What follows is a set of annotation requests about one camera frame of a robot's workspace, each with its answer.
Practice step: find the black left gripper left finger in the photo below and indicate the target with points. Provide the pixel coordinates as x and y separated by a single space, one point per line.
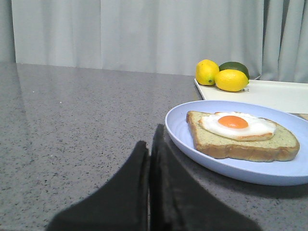
120 205

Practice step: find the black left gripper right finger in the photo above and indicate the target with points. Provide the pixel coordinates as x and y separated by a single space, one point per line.
179 203

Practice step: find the fried egg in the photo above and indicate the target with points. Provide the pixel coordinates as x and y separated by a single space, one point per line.
238 126

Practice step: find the bread slice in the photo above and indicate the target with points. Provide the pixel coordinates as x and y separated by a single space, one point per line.
283 146

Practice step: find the light blue round plate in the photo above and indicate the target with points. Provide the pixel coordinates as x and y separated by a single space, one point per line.
275 173

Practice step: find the cream white serving tray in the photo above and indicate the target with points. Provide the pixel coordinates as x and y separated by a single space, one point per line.
284 96

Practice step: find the yellow lemon front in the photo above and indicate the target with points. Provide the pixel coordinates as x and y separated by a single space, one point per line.
231 80

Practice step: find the yellow lemon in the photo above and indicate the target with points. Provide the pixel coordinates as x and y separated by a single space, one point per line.
231 80
206 71

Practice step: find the yellow lemon left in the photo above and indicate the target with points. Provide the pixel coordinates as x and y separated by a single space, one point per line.
206 71

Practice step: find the green lime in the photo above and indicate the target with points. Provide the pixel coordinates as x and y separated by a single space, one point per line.
235 66

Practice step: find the wooden cutting board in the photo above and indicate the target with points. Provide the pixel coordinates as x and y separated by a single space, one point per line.
304 116

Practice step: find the grey curtain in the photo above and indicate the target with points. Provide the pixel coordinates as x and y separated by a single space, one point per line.
270 37

